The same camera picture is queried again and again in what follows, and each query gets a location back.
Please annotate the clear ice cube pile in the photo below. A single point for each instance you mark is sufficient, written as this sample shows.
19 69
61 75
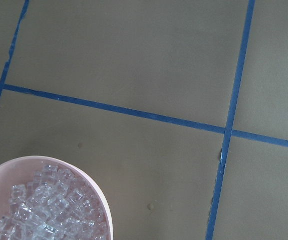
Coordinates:
56 205

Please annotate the pink plastic bowl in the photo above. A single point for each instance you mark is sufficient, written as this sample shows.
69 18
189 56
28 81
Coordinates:
21 170

